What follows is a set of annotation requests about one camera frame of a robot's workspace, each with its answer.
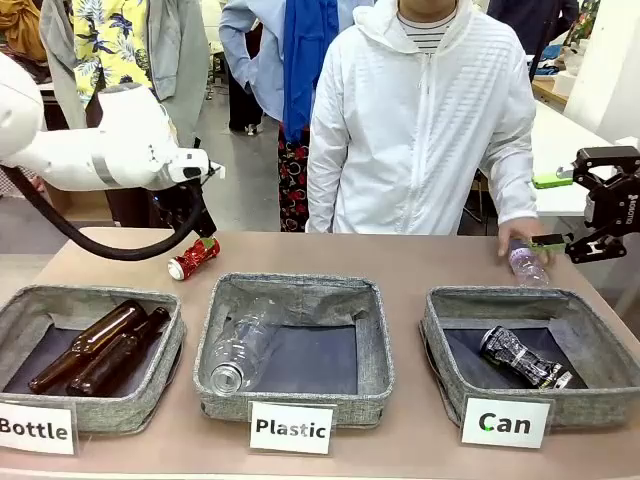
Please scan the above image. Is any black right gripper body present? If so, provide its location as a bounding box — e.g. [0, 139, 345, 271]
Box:
[584, 167, 640, 231]

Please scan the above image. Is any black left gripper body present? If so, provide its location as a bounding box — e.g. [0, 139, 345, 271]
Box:
[154, 182, 206, 236]

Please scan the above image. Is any crushed red aluminium can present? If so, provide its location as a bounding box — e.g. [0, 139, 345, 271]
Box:
[167, 237, 222, 282]

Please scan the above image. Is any small pink-label plastic bottle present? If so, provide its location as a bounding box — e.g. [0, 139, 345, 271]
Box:
[508, 238, 550, 289]

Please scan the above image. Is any large clear plastic bottle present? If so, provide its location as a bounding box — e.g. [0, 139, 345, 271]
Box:
[208, 297, 281, 394]

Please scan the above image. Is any crushed black aluminium can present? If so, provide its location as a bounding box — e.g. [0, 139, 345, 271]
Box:
[479, 325, 575, 391]

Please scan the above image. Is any brown glass bottle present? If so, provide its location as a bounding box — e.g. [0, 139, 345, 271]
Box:
[66, 306, 172, 397]
[28, 299, 149, 395]

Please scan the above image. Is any person's left forearm white sleeve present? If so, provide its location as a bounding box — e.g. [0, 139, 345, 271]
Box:
[479, 119, 539, 227]

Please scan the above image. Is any person's right forearm white sleeve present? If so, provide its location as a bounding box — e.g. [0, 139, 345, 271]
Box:
[305, 134, 347, 234]

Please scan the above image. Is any grey fabric basket labelled Can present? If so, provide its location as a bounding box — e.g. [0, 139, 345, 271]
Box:
[419, 285, 640, 430]

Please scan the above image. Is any grey fabric basket labelled Bottle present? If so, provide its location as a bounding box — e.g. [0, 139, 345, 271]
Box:
[0, 284, 187, 435]

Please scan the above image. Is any white sign reading Can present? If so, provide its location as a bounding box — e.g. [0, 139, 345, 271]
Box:
[460, 395, 555, 450]

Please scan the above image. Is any grey fabric basket labelled Plastic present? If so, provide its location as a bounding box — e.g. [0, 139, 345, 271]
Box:
[193, 272, 395, 427]

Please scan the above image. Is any person's left hand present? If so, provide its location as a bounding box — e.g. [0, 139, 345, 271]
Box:
[497, 217, 557, 269]

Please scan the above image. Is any wooden background desk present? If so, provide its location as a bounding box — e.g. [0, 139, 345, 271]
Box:
[531, 77, 571, 107]

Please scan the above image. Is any cardboard box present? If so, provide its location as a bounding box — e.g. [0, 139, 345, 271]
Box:
[43, 182, 112, 222]

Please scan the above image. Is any person in dark jacket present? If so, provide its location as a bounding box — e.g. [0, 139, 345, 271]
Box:
[487, 0, 581, 76]

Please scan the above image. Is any person in white jacket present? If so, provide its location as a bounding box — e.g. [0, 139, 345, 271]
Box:
[305, 0, 539, 236]

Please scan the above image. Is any person in light blue shirt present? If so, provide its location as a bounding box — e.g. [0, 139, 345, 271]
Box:
[218, 0, 376, 234]

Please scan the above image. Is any person in yellow floral shirt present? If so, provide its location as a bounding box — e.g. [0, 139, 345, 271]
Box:
[39, 0, 211, 147]

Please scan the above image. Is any white sign reading Plastic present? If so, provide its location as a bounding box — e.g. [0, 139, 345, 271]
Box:
[248, 400, 337, 456]

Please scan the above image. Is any mustard yellow garment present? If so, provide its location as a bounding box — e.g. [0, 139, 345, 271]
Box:
[0, 0, 50, 64]

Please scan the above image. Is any white sign reading Bottle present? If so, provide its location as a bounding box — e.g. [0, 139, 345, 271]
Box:
[0, 399, 80, 457]

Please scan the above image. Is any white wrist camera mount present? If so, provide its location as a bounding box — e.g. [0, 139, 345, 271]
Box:
[169, 148, 226, 184]

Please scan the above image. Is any black corrugated cable hose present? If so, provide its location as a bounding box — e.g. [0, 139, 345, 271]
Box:
[0, 164, 206, 262]

